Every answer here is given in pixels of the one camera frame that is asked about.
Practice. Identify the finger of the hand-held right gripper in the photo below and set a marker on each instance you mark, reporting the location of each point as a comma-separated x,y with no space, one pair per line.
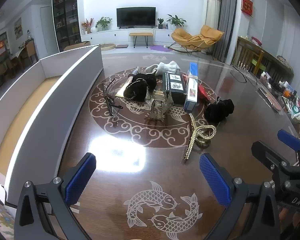
288,140
267,152

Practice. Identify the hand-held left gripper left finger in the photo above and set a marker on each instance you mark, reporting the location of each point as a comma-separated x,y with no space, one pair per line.
80,177

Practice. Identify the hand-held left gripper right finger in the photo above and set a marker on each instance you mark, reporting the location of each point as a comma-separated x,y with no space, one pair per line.
215,182

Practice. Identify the long rhinestone gold hair clip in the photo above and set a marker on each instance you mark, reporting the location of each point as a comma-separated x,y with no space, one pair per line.
188,147

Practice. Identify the black fuzzy sock bundle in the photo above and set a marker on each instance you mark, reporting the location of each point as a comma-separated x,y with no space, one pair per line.
142,85
218,112

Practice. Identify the white cardboard storage box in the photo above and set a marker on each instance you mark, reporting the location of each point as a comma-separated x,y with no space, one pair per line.
52,100

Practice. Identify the dark-framed eyeglasses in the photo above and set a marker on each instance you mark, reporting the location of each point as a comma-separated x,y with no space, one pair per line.
107,99

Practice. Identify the long blue and white box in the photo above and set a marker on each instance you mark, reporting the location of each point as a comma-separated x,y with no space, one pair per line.
191,97

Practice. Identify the red snack packet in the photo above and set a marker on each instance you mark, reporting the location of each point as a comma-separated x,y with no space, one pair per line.
202,92

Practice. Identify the black box with white labels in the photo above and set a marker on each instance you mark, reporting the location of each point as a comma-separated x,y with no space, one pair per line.
175,97

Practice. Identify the rhinestone bow hair clip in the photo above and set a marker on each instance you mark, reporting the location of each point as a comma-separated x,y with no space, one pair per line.
160,105

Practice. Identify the brown patterned desktop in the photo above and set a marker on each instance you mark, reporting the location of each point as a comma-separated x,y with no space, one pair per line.
165,166

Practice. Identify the clutter of small bottles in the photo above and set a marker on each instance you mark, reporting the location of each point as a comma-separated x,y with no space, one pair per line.
290,97

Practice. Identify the dark wooden sideboard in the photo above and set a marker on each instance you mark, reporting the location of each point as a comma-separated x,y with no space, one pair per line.
272,60

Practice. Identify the floral patterned rug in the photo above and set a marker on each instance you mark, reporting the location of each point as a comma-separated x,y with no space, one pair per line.
0,220

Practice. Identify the gold cosmetic tube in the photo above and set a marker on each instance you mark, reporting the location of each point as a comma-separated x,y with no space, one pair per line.
122,92

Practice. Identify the white knit sock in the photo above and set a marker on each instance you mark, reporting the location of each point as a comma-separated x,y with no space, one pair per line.
170,67
152,68

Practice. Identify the brown cardboard box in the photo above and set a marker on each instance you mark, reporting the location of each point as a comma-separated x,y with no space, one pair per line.
75,45

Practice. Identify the beige floor cushion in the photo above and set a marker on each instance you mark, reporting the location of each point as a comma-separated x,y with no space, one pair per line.
108,47

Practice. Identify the grey curtain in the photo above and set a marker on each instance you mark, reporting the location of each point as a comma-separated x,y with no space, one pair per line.
225,17

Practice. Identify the orange lounge chair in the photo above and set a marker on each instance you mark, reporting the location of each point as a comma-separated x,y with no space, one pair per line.
187,36

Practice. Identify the white television cabinet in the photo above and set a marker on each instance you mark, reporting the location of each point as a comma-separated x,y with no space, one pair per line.
110,36

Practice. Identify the purple floor mat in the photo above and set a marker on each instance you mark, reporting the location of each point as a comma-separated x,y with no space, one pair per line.
161,48

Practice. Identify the red door poster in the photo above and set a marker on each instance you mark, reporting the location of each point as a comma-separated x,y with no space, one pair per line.
1,47

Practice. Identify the white covered standing air conditioner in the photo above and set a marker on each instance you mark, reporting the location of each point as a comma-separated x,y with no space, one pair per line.
212,7

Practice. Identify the red flowers in vase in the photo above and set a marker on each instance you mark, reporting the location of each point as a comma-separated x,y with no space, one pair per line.
87,23

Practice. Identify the wooden bench with metal legs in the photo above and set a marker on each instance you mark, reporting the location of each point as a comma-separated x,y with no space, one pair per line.
140,34

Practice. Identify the bushy green potted plant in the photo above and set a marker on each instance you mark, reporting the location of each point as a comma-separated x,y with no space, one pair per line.
103,23

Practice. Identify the dark glass display cabinet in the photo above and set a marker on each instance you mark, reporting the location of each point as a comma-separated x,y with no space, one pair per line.
65,17

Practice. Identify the large leafy potted plant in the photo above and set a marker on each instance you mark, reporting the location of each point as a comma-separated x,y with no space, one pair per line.
176,20

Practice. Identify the small green potted plant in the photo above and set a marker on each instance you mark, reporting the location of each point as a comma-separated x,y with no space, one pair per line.
160,22

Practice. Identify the black flat-screen television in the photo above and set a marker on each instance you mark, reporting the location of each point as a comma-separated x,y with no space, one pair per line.
136,17

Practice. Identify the red wall hanging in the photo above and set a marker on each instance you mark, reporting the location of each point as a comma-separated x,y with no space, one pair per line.
247,6

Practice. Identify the framed wall picture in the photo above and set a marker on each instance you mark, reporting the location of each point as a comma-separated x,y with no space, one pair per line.
18,28

